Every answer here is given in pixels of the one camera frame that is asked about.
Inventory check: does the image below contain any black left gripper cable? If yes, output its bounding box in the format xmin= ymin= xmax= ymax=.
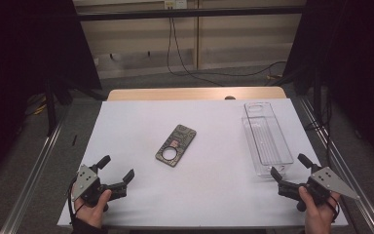
xmin=66 ymin=175 xmax=86 ymax=226

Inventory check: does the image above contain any dark curtain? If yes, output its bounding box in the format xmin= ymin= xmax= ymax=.
xmin=0 ymin=0 xmax=103 ymax=188
xmin=282 ymin=0 xmax=374 ymax=172

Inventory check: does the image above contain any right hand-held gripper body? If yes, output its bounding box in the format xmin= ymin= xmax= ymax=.
xmin=278 ymin=166 xmax=360 ymax=213

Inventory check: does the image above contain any aluminium rail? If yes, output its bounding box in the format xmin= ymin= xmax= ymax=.
xmin=0 ymin=108 xmax=70 ymax=234
xmin=297 ymin=97 xmax=374 ymax=234

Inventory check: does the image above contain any black horizontal bar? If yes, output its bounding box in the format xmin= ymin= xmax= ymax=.
xmin=77 ymin=5 xmax=307 ymax=22

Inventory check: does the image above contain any person's right hand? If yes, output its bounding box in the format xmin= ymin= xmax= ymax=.
xmin=297 ymin=185 xmax=341 ymax=234

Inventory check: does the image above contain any yellow cable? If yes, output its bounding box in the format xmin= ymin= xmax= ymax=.
xmin=28 ymin=94 xmax=48 ymax=116

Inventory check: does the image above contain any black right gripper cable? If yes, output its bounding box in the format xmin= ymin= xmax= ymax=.
xmin=324 ymin=194 xmax=341 ymax=223

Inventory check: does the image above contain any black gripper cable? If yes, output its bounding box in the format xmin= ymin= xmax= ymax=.
xmin=324 ymin=194 xmax=341 ymax=223
xmin=66 ymin=175 xmax=86 ymax=226

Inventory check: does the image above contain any clear plastic case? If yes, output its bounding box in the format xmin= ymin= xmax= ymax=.
xmin=241 ymin=101 xmax=295 ymax=178

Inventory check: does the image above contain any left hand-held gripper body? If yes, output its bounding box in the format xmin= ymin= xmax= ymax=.
xmin=71 ymin=164 xmax=129 ymax=209

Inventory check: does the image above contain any white board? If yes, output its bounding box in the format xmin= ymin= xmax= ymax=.
xmin=56 ymin=97 xmax=350 ymax=228

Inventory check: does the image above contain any dark card with round hole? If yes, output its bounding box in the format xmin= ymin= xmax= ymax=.
xmin=155 ymin=124 xmax=198 ymax=168

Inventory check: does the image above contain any wooden table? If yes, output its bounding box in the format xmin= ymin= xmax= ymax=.
xmin=106 ymin=86 xmax=287 ymax=101

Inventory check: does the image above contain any black metal stand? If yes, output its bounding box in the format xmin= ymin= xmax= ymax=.
xmin=43 ymin=77 xmax=76 ymax=137

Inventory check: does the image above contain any person's left hand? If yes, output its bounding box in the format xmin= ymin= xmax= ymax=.
xmin=73 ymin=189 xmax=113 ymax=229

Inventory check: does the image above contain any black floor cable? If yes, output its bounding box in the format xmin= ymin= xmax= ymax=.
xmin=171 ymin=18 xmax=225 ymax=88
xmin=166 ymin=18 xmax=287 ymax=78

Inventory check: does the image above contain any white wall socket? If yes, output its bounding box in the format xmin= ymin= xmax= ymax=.
xmin=164 ymin=0 xmax=189 ymax=10

